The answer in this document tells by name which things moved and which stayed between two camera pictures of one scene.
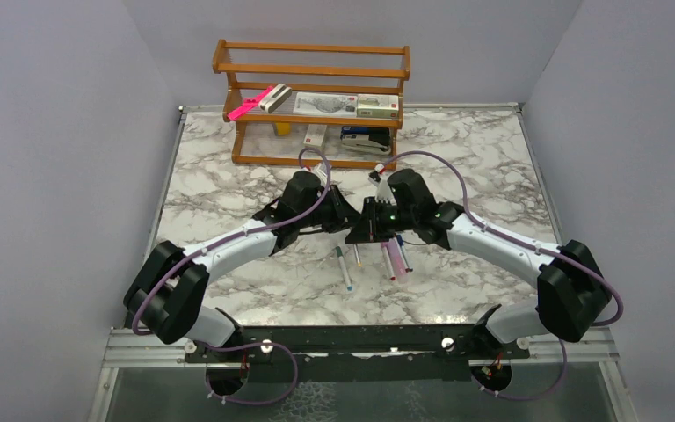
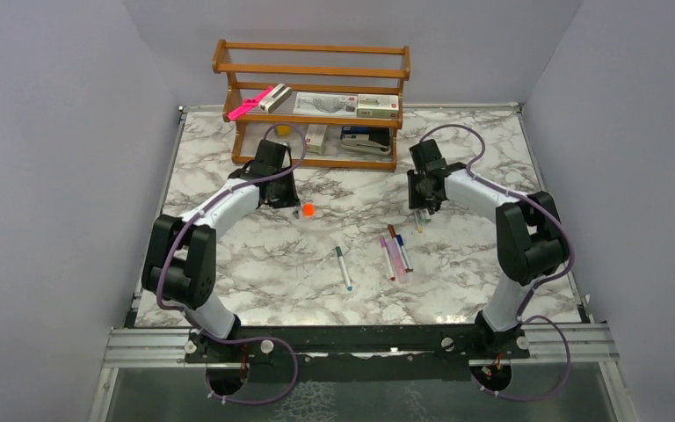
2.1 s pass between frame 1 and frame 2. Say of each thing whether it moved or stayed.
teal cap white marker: stayed
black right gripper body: moved
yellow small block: stayed
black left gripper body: moved
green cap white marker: moved
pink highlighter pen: stayed
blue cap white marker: stayed
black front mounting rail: stayed
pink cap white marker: stayed
